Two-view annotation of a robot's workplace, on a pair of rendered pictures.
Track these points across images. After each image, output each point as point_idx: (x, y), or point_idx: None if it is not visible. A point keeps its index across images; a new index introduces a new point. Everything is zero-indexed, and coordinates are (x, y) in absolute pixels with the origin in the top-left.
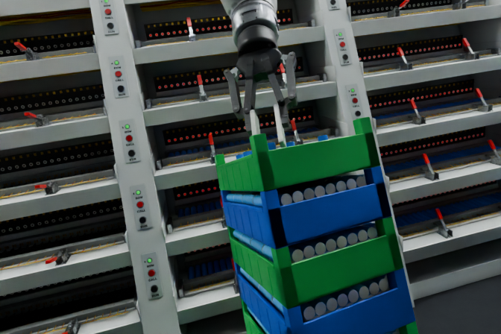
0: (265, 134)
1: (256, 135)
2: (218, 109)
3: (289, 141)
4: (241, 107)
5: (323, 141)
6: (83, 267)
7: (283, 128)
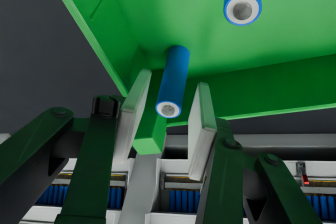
0: (160, 151)
1: (145, 153)
2: None
3: (243, 19)
4: (56, 138)
5: (285, 112)
6: None
7: (212, 107)
